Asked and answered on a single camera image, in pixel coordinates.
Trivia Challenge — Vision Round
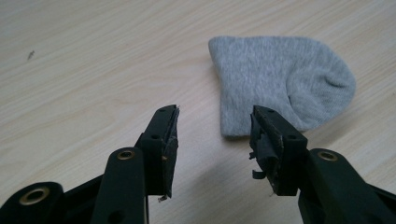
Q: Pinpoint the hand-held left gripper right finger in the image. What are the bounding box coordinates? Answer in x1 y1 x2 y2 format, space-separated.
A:
247 105 396 224

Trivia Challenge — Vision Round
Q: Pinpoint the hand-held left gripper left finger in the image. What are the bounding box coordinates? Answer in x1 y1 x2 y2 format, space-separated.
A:
90 104 181 224

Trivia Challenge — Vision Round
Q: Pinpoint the grey sock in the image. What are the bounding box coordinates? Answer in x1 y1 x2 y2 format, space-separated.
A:
207 35 358 138

